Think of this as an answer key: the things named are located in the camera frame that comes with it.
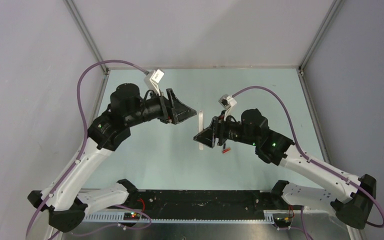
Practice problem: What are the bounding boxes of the white slotted cable duct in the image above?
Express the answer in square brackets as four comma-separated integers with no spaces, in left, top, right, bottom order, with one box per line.
[82,211,275,224]

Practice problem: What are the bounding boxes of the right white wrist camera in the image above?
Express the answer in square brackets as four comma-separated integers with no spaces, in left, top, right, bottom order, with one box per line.
[218,94,237,119]

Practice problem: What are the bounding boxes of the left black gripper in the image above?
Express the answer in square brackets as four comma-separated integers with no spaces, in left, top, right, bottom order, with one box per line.
[126,88,197,127]

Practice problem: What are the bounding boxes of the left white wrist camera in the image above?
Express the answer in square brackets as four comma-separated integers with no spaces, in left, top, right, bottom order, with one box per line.
[144,68,165,96]

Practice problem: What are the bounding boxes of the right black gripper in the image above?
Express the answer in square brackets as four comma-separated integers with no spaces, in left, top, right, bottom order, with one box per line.
[193,110,258,148]

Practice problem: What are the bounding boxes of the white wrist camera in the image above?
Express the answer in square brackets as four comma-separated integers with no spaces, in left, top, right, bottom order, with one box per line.
[218,94,237,119]
[144,68,165,96]

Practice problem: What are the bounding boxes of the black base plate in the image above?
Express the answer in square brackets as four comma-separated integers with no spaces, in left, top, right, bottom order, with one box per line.
[123,189,289,221]

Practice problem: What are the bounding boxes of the white red remote control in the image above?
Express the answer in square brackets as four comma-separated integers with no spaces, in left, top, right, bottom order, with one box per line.
[198,110,204,151]

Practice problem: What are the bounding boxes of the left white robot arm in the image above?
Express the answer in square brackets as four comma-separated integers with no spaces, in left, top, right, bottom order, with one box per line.
[28,83,197,233]

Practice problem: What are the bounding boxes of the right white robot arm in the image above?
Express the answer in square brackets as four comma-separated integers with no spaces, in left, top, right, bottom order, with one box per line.
[193,109,377,230]

